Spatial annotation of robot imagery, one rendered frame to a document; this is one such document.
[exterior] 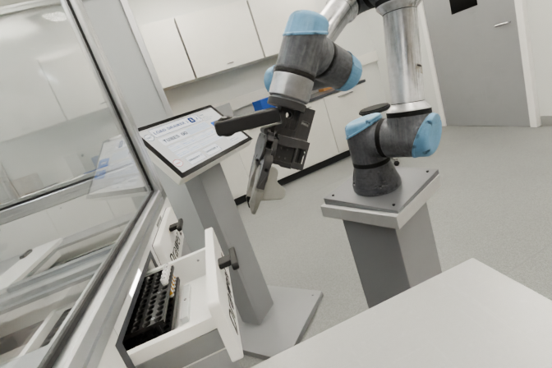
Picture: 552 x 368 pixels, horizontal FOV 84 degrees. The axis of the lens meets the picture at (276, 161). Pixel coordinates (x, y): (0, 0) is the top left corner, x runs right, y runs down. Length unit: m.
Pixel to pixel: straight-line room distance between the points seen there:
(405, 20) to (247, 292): 1.39
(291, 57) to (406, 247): 0.70
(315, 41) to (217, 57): 3.40
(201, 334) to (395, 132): 0.66
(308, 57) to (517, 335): 0.51
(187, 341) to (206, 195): 1.02
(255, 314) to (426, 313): 1.28
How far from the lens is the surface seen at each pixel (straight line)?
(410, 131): 0.88
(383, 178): 0.98
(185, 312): 0.65
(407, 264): 1.05
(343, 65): 0.62
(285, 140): 0.54
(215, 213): 1.52
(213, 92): 4.23
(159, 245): 0.79
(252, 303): 1.77
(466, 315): 0.61
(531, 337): 0.59
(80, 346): 0.45
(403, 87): 0.89
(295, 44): 0.55
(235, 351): 0.54
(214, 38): 3.98
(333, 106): 4.00
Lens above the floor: 1.18
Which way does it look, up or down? 13 degrees down
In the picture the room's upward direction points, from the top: 19 degrees counter-clockwise
